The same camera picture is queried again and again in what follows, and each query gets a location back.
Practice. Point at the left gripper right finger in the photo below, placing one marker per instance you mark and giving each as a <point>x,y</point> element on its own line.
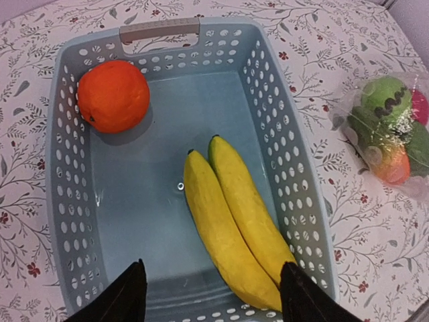
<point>304,301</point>

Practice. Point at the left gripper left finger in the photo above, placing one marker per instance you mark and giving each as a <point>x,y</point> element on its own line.
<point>123,300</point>

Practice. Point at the blue plastic basket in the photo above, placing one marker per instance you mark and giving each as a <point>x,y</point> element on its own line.
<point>180,186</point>

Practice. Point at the yellow toy banana bunch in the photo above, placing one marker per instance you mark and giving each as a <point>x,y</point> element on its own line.
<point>234,224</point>

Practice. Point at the green orange toy mango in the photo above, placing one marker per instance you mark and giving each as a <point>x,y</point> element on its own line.
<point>393,167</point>

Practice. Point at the clear zip top bag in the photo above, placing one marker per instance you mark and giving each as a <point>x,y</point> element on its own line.
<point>415,187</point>

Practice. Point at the orange toy fruit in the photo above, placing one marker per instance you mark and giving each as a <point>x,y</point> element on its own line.
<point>113,97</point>

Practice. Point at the green toy watermelon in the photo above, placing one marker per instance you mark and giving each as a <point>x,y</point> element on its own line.
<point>387,97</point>

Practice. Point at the red toy apple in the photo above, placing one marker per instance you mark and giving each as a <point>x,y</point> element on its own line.
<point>420,107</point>

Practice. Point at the floral tablecloth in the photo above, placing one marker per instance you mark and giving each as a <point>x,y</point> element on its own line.
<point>380,237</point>

